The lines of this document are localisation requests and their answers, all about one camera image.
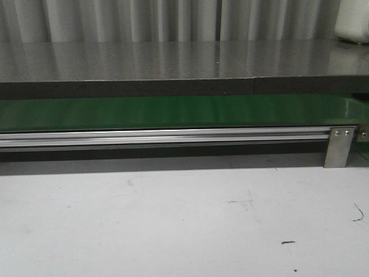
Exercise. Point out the green conveyor belt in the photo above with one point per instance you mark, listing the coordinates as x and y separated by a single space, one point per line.
34 115

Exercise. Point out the grey stone counter slab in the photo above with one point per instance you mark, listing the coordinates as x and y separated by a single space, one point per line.
152 69

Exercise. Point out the steel roller end plate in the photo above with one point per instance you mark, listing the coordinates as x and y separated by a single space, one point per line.
363 133

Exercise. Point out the grey pleated curtain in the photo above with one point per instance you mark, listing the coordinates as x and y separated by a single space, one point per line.
165 21

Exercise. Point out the white appliance on counter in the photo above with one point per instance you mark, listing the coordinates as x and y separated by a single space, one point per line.
352 21

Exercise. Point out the aluminium conveyor side rail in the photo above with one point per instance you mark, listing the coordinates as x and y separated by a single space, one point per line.
161 136

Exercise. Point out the steel conveyor support bracket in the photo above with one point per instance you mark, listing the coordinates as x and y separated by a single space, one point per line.
340 140

